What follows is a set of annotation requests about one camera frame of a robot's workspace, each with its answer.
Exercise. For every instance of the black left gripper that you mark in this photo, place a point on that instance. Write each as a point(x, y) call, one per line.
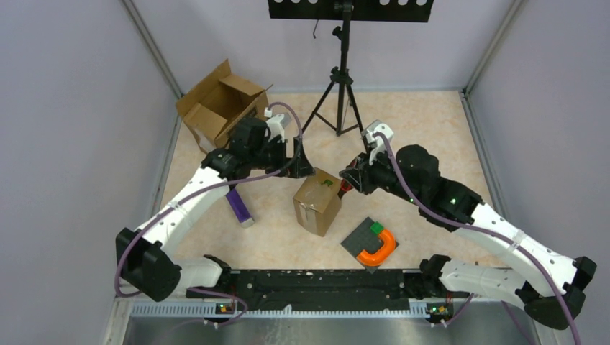
point(297, 167)

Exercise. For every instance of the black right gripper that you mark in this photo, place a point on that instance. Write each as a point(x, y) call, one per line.
point(360, 172)

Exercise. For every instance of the red black utility knife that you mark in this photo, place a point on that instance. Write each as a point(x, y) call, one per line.
point(345, 187)

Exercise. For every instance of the small cardboard box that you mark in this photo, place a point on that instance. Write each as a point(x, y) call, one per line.
point(317, 202)

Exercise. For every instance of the purple rectangular box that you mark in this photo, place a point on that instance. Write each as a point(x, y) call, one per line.
point(239, 209)

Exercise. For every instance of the large cardboard express box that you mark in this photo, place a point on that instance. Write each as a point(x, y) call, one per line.
point(212, 108)

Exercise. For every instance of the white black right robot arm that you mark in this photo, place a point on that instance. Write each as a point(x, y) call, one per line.
point(547, 286)

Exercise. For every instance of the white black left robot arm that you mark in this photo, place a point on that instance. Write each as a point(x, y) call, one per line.
point(145, 255)

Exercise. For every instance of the green block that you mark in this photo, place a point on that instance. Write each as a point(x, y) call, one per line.
point(377, 228)

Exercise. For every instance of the grey knife holder plate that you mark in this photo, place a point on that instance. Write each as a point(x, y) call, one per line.
point(363, 238)

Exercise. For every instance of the black tripod stand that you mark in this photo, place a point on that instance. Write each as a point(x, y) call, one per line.
point(340, 76)

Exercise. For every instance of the black perforated tripod tray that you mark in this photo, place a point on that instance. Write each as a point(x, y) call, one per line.
point(364, 11)

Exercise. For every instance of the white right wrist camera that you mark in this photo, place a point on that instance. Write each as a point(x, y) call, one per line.
point(376, 137)

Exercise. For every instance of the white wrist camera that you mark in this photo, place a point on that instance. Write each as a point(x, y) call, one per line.
point(276, 124)
point(376, 137)

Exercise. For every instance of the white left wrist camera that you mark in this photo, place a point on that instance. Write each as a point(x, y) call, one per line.
point(276, 124)

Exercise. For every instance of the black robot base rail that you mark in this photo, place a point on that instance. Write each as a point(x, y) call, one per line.
point(331, 290)

